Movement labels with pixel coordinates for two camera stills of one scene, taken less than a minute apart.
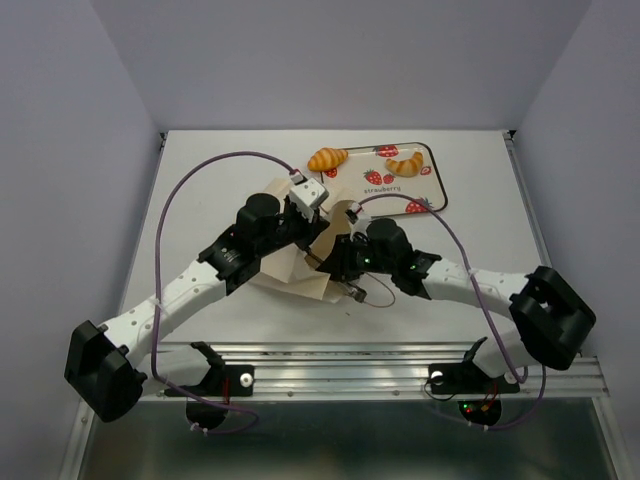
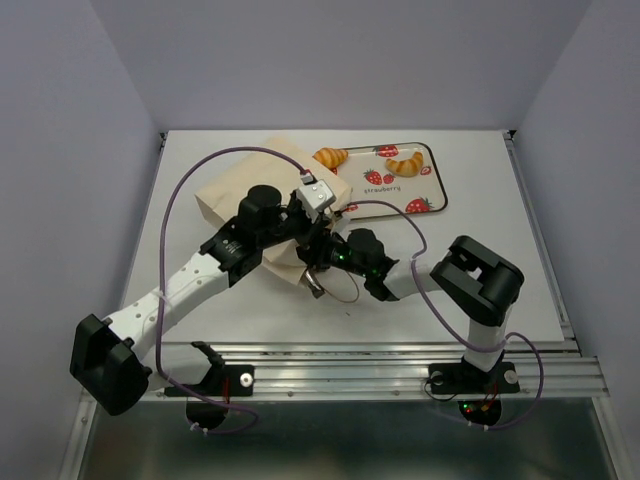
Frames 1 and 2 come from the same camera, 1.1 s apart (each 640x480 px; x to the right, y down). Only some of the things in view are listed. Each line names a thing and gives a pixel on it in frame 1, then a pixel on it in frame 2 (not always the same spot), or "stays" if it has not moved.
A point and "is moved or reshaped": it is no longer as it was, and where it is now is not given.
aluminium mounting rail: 369,371 stays
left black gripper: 311,229 stays
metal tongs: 351,290 -> 316,288
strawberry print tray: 365,174 stays
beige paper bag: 291,269 is moved or reshaped
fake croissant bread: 409,167 stays
